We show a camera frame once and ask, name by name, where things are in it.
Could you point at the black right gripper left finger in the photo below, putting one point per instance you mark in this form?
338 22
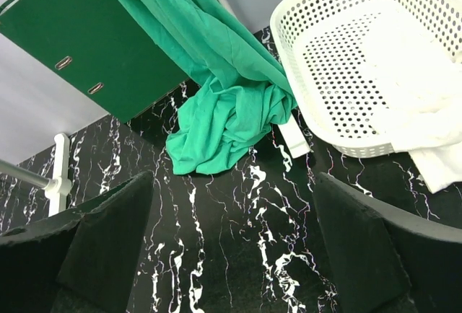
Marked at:
83 259

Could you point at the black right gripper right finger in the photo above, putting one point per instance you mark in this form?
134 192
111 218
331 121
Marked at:
383 258

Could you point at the white tank top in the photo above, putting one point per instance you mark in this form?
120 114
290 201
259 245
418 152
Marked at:
421 85

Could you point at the green tank top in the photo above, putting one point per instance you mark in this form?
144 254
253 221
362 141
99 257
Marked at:
243 90

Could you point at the white clothes rack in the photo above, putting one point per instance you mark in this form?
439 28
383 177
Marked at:
58 187

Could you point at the white perforated plastic basket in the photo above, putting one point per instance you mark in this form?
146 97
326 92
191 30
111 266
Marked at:
320 44

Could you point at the green ring binder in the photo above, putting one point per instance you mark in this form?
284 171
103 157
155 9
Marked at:
95 46

